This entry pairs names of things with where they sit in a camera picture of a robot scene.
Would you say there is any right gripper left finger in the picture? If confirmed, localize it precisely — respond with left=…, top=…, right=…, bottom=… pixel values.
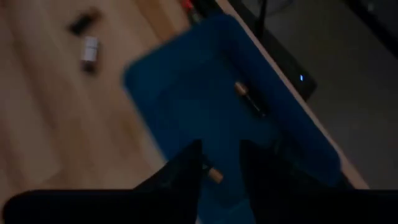
left=136, top=139, right=205, bottom=224

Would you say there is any red black battery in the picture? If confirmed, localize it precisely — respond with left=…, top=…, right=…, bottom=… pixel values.
left=181, top=0, right=201, bottom=24

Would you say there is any silver battery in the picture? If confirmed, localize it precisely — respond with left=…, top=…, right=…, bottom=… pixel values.
left=80, top=35, right=100, bottom=75

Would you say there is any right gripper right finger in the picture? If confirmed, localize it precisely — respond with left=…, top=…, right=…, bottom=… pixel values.
left=241, top=139, right=352, bottom=224

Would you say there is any blue plastic bin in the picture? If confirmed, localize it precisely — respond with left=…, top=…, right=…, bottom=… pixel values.
left=123, top=14, right=343, bottom=224

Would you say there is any black copper-top battery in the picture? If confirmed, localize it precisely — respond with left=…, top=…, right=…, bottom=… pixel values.
left=201, top=164, right=224, bottom=184
left=234, top=81, right=270, bottom=118

